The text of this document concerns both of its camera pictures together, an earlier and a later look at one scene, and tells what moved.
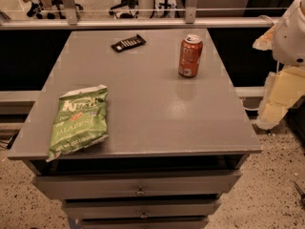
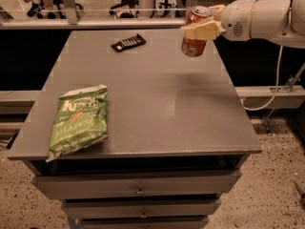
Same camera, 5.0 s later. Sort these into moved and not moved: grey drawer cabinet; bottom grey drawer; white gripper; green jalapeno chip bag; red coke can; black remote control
Moved: white gripper; red coke can
Not moved: grey drawer cabinet; green jalapeno chip bag; black remote control; bottom grey drawer
